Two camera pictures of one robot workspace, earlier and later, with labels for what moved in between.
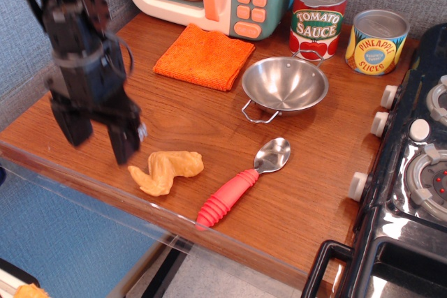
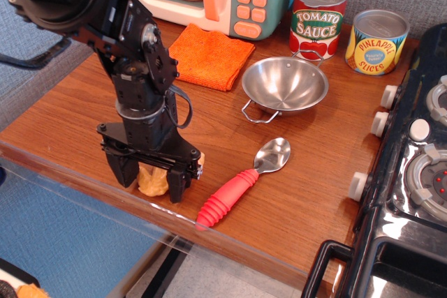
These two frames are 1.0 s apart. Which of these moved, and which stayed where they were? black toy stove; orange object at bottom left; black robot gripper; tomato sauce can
Moved: black robot gripper
Stayed: orange object at bottom left; black toy stove; tomato sauce can
